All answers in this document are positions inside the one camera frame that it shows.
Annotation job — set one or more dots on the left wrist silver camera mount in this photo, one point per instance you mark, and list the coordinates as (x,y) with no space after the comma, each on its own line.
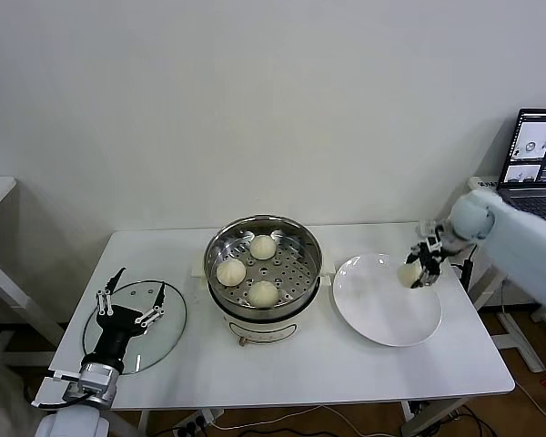
(100,382)

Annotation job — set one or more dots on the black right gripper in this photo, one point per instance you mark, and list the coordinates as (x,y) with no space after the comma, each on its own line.
(432,261)

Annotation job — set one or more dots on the perforated steel steamer basket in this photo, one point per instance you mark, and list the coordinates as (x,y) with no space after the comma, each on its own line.
(296,273)

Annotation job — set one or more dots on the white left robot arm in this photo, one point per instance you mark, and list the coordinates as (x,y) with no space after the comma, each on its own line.
(73,425)

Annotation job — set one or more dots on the white laptop desk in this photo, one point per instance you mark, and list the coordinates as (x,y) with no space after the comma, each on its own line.
(482,182)

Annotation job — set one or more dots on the white electric cooker pot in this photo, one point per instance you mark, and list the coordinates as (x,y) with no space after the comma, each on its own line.
(259,330)

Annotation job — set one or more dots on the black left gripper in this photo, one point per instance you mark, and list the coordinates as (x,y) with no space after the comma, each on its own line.
(118,328)

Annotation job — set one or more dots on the round glass lid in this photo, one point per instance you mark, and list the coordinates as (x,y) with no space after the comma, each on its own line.
(168,328)

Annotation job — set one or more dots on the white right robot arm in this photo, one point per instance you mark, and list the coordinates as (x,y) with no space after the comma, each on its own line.
(518,246)

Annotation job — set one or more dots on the round white plate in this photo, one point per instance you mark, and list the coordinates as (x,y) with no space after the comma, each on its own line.
(382,309)

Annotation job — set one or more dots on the white power strip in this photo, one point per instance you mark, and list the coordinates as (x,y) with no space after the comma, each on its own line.
(195,421)

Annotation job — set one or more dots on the white steamed baozi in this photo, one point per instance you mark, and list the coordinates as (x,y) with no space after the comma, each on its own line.
(263,293)
(408,275)
(263,248)
(231,273)

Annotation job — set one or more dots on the grey open laptop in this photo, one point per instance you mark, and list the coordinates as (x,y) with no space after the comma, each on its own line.
(532,150)

